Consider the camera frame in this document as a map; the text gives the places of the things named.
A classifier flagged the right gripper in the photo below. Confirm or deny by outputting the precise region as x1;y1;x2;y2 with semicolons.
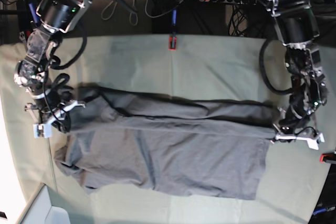
25;88;86;132

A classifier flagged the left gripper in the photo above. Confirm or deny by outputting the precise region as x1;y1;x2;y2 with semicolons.
270;107;319;143

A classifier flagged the grey t-shirt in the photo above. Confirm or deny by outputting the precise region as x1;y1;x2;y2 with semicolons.
54;86;278;200

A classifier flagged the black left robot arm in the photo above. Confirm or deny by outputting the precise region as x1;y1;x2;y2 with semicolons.
259;0;328;150

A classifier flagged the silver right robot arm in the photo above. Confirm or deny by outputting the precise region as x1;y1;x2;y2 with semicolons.
14;0;93;138

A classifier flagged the red right clamp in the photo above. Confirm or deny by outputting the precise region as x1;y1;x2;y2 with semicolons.
319;152;336;165

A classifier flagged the red clamp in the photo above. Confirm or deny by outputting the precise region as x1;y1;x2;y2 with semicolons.
169;34;177;51
319;152;336;165

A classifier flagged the green table cloth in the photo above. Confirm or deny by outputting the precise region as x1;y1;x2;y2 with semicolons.
1;35;335;223

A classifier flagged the red centre clamp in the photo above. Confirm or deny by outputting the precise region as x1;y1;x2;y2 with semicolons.
169;34;177;51

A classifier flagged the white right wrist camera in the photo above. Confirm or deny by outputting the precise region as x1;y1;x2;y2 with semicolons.
33;124;52;138

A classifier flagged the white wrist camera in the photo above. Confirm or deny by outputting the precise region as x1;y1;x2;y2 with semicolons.
33;124;52;138
306;132;325;151

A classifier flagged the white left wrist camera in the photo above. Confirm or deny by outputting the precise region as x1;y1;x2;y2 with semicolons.
306;132;325;151

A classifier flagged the white thin cable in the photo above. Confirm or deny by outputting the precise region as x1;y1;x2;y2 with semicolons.
101;0;184;25

